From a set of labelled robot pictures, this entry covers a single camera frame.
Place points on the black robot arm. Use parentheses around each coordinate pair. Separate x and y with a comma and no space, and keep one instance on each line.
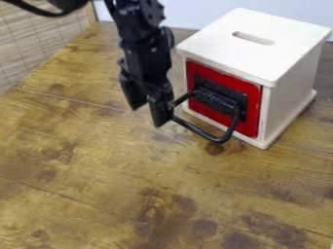
(137,13)

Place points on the red drawer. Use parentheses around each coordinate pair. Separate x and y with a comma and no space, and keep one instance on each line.
(250,126)

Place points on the white wooden cabinet box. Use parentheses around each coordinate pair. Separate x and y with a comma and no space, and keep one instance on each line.
(270,51)

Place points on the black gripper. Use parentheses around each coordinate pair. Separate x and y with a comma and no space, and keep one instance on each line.
(143,70)

